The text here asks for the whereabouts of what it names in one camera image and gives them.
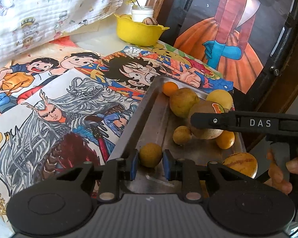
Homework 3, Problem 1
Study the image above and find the brown kiwi with sticker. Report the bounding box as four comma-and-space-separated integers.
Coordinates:
187, 99, 225, 140

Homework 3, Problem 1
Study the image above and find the small round brown longan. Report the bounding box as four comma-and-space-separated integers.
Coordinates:
139, 143, 163, 168

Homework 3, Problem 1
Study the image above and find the small orange kumquat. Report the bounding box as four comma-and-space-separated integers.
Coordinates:
162, 82, 179, 97

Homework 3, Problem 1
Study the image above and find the right hand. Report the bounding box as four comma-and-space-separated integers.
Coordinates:
263, 150, 298, 195

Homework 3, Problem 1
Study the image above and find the orange kumquat near melon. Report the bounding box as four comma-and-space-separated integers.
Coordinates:
215, 131, 235, 149

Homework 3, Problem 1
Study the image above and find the metal tray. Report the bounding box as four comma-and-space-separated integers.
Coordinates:
110, 76, 245, 194

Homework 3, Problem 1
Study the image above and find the small yellow lemon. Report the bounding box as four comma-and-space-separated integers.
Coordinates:
206, 89, 233, 110

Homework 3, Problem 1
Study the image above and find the small brown round fruit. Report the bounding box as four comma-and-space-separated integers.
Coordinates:
173, 126, 192, 146

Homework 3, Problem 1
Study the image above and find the striped pepino on tray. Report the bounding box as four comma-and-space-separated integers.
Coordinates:
222, 153, 258, 178

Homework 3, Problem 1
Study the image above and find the large yellow-green pear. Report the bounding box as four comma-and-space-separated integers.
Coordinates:
169, 88, 200, 118

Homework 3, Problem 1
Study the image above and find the silver dragon warrior drawing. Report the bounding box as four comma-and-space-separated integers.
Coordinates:
0, 69, 138, 228

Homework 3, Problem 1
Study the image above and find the orange dress girl painting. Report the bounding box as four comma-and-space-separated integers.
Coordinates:
174, 0, 294, 93

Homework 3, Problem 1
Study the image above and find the striped pepino in bowl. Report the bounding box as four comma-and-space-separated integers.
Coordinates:
142, 17, 158, 25

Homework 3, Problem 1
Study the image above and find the yellow plastic bowl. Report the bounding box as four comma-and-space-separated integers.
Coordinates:
114, 14, 169, 47

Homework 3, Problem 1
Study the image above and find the two boys cartoon drawing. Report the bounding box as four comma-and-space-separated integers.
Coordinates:
0, 36, 102, 116

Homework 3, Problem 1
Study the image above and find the white jar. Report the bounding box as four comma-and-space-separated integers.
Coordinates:
131, 5, 154, 23

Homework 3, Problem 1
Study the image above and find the pale apple in bowl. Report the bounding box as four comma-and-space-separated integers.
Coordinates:
120, 14, 132, 19

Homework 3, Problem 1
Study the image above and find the white printed cartoon cloth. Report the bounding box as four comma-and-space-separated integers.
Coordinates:
0, 0, 150, 65

